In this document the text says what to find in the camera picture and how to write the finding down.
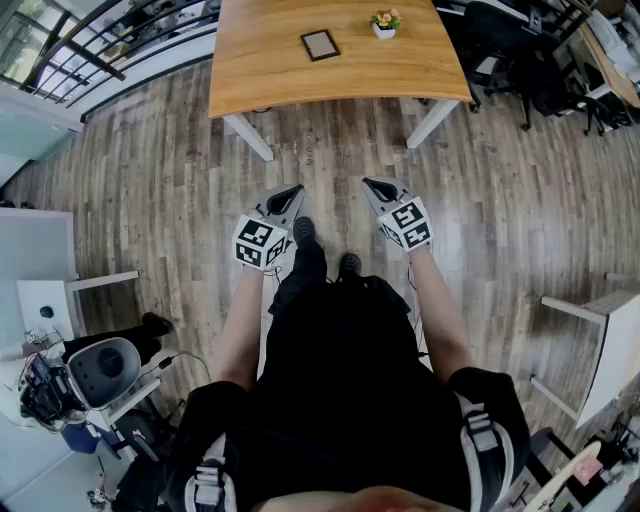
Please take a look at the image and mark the black metal railing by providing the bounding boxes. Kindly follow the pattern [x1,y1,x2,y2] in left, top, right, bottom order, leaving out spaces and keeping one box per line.
[0,0,221,109]

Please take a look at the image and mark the black electronic device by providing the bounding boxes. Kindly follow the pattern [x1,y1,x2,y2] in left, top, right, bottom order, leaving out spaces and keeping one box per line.
[19,352,89,431]

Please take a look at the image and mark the white table leg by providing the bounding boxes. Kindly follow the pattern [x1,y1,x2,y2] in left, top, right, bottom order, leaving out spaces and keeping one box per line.
[223,112,275,163]
[406,99,461,150]

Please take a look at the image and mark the person's left forearm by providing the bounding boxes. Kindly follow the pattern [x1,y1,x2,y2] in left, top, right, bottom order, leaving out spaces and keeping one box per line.
[212,264,274,394]

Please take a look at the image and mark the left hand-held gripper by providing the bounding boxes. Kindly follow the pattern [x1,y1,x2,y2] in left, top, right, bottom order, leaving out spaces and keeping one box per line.
[233,183,306,272]

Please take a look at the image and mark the white desk with grey top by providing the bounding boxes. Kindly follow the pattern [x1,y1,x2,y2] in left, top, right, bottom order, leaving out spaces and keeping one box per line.
[529,289,640,431]

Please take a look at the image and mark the potted orange flower plant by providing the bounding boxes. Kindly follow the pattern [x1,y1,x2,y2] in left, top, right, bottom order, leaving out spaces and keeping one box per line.
[369,8,403,41]

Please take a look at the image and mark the wooden desk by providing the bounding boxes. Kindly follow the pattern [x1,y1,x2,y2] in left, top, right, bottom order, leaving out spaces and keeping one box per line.
[579,9,640,109]

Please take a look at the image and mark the black office chair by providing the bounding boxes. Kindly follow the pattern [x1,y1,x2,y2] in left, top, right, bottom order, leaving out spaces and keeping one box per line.
[462,2,534,114]
[519,47,634,136]

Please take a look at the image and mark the person's right black shoe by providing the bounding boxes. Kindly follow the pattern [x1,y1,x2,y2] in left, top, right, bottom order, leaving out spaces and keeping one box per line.
[338,252,363,279]

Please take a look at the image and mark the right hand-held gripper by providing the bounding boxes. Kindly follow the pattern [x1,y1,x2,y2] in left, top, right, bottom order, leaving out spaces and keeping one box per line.
[361,176,433,254]

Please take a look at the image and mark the pink notepad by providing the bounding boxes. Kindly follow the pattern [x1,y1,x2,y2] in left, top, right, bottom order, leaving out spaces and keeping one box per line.
[574,457,604,484]

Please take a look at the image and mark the grey office chair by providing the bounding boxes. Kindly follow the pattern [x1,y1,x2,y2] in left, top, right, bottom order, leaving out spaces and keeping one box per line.
[67,337,142,409]

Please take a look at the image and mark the person's right forearm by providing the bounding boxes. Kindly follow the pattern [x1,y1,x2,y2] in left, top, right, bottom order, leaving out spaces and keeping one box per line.
[407,244,476,386]

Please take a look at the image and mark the black power cable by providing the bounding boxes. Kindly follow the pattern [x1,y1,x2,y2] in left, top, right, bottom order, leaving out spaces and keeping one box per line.
[137,351,214,386]

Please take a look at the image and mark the grey harness strap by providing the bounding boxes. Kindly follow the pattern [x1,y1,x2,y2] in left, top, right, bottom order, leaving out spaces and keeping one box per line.
[452,392,516,512]
[184,434,239,512]

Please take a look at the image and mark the black picture frame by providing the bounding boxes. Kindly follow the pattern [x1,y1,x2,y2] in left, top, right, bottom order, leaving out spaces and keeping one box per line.
[299,28,342,63]

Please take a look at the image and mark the person's black clothing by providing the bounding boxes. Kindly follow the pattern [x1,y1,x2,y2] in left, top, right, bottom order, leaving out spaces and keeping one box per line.
[112,244,532,512]

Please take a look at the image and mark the white partition panel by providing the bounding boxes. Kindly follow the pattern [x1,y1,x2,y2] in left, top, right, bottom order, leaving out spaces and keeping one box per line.
[0,207,80,351]

